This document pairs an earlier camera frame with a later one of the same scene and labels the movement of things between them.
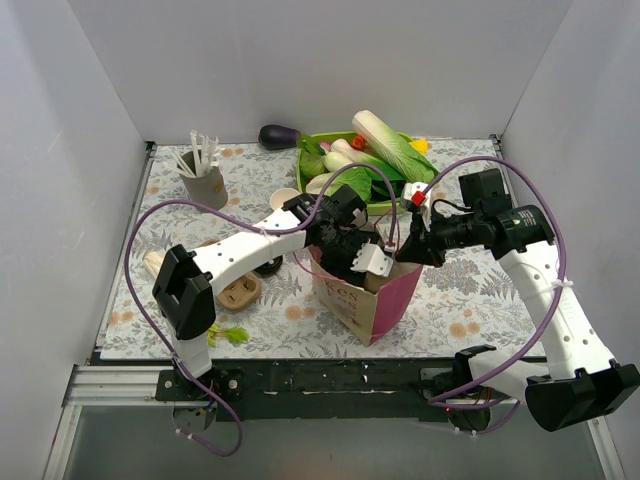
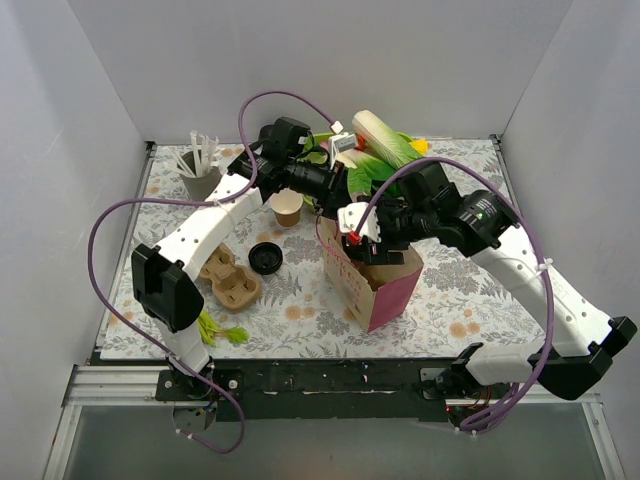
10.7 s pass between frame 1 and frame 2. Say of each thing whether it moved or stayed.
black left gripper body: moved
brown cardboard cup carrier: stayed
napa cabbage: stayed
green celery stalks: stayed
